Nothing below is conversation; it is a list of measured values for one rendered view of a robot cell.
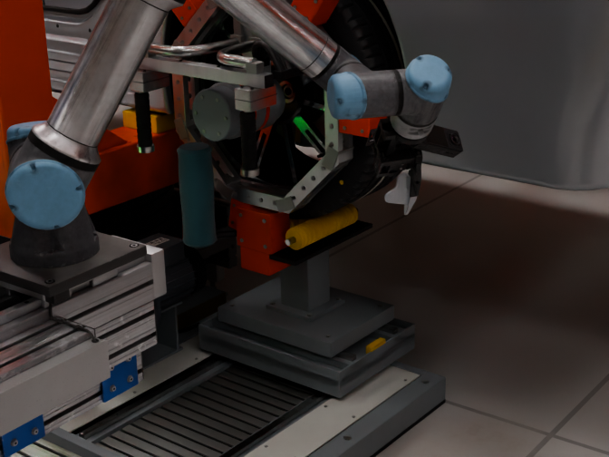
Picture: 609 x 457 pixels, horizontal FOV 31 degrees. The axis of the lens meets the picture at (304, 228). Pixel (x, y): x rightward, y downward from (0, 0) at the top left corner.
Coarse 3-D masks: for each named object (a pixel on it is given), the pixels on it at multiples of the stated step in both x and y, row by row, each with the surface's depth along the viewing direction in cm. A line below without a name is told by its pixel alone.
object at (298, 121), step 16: (224, 16) 282; (224, 32) 286; (224, 64) 297; (272, 64) 279; (208, 80) 294; (304, 80) 274; (304, 96) 277; (288, 112) 286; (304, 112) 281; (272, 128) 285; (288, 128) 283; (304, 128) 278; (224, 144) 295; (240, 144) 299; (256, 144) 290; (272, 144) 306; (288, 144) 283; (320, 144) 277; (240, 160) 295; (272, 160) 300; (288, 160) 303; (304, 160) 305; (256, 176) 292; (272, 176) 293; (288, 176) 294
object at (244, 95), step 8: (240, 88) 245; (248, 88) 244; (256, 88) 244; (272, 88) 248; (240, 96) 245; (248, 96) 243; (256, 96) 244; (264, 96) 246; (272, 96) 249; (240, 104) 245; (248, 104) 244; (256, 104) 245; (264, 104) 247; (272, 104) 249
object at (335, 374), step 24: (216, 336) 310; (240, 336) 310; (264, 336) 305; (384, 336) 304; (408, 336) 309; (240, 360) 306; (264, 360) 300; (288, 360) 294; (312, 360) 295; (336, 360) 291; (360, 360) 291; (384, 360) 301; (312, 384) 291; (336, 384) 286
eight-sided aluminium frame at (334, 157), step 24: (288, 0) 258; (192, 24) 278; (216, 24) 280; (192, 96) 291; (192, 120) 292; (336, 120) 258; (216, 144) 293; (336, 144) 260; (216, 168) 288; (312, 168) 267; (336, 168) 264; (240, 192) 284; (264, 192) 280; (288, 192) 274; (312, 192) 271
